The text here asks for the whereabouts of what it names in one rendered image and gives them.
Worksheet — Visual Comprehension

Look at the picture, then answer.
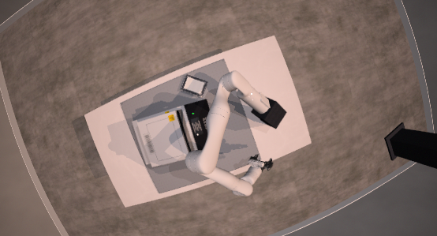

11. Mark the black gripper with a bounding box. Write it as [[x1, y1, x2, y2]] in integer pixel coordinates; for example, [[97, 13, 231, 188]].
[[250, 154, 273, 171]]

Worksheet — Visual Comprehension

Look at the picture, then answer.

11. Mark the dark grey benchtop machine with lid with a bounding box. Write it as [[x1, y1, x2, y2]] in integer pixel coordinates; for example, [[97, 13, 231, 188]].
[[132, 99, 210, 167]]

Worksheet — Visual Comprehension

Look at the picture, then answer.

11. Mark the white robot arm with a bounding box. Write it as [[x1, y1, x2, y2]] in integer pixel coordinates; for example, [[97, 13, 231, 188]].
[[185, 71, 271, 196]]

